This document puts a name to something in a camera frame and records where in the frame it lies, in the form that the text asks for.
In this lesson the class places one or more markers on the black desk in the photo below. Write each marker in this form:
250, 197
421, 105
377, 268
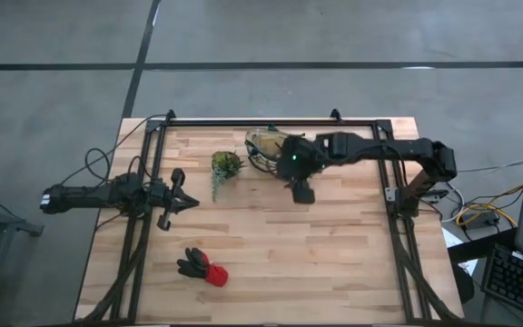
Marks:
479, 249

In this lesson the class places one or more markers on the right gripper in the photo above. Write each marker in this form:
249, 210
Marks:
300, 159

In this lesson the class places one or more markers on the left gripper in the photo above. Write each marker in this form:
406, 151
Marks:
178, 177

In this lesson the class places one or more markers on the beige green gardening bag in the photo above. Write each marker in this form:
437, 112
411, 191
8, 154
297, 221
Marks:
263, 143

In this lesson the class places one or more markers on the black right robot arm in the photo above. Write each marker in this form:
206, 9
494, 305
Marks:
402, 147

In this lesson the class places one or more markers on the black keyboard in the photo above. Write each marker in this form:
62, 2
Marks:
516, 281

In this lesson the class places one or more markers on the green potted succulent plant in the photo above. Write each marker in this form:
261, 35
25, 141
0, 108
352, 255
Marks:
225, 163

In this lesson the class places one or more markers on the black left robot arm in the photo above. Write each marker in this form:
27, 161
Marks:
84, 195

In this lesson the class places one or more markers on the black aluminium table frame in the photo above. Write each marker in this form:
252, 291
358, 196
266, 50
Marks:
243, 122

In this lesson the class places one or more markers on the red and black glove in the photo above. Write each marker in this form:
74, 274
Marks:
216, 274

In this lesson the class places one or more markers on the grey power adapter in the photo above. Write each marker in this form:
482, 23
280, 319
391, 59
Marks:
481, 220

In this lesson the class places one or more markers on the white paper sheet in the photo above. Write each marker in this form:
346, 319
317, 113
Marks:
450, 238

